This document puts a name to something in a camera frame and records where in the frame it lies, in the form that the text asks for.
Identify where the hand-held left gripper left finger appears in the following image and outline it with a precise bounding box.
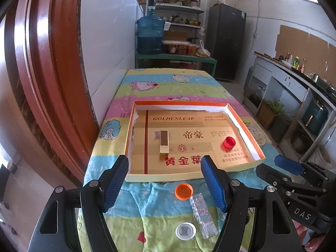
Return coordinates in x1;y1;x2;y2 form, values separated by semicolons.
28;154;130;252

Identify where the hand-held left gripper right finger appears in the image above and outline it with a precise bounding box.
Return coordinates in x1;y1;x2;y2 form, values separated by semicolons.
200;155;310;252

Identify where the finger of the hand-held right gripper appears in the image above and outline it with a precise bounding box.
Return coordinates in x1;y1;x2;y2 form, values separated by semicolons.
256;164;325;198
274;155;334;187

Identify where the teal lighter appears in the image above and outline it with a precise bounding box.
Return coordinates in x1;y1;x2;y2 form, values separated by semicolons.
217;209;226;233

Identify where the white bottle cap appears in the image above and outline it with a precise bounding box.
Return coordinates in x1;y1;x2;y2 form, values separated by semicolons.
175;223;197;240

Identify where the orange rimmed cardboard tray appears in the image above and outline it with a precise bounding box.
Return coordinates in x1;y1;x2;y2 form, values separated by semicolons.
125;100;265;183

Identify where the metal cooking pot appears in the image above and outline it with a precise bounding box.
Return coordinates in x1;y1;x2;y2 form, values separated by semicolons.
291;134;309;154

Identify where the orange bottle cap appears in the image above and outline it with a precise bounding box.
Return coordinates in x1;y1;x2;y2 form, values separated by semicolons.
175;184;194;201

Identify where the potted plant in dark pot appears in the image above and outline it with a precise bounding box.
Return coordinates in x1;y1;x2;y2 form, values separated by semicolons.
272;112;292;143

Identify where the red bottle cap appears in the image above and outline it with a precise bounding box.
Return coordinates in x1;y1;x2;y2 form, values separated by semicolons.
223;136;236;150

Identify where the colourful printed blanket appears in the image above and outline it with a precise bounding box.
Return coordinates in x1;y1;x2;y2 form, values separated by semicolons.
83;68;298;252

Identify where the teal kitchen appliance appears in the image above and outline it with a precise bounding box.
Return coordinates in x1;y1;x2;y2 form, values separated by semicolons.
301;100;329;135

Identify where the potted plant in brown pot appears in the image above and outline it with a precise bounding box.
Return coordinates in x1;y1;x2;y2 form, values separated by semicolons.
258;98;285;130

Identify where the gold rectangular box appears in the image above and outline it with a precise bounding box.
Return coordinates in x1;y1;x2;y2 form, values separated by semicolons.
157;130;170;160

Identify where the grey kitchen counter cabinet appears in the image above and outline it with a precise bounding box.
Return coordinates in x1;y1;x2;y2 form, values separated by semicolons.
243;52;336;164

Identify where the green low table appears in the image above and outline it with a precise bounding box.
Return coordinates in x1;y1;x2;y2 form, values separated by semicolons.
135;53;218;78

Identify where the plastic bag of food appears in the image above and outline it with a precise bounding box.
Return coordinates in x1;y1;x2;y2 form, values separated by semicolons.
195;40;211;58

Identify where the dark refrigerator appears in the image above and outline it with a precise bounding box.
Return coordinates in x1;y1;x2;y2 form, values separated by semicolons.
206;4;247;82

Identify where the row of glass jars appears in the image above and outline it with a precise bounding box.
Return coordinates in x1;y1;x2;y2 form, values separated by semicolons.
164;43;197;56

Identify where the blue water jug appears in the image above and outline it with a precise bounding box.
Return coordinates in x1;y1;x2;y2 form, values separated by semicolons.
136;0;166;55

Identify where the metal shelf rack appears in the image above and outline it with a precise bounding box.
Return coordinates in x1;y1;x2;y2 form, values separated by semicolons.
146;0;209;57

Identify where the cardboard sheet on wall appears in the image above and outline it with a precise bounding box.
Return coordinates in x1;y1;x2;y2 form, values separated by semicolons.
275;25;336;67

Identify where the red wooden door frame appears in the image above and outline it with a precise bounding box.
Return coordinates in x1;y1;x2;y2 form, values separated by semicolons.
4;0;99;187

